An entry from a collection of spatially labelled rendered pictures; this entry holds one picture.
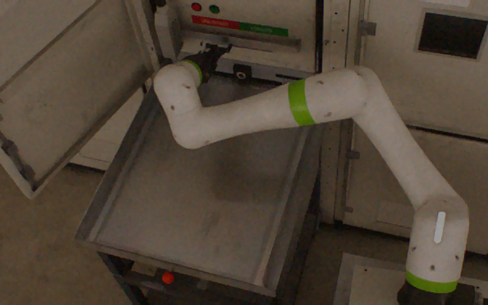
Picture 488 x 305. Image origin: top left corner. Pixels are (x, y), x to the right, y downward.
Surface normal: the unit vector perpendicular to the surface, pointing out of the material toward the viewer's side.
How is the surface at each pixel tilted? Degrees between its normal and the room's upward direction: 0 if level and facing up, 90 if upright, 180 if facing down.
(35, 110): 90
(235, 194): 0
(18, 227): 0
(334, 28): 90
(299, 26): 90
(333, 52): 90
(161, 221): 0
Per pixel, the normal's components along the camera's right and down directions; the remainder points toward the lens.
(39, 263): -0.08, -0.57
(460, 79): -0.29, 0.80
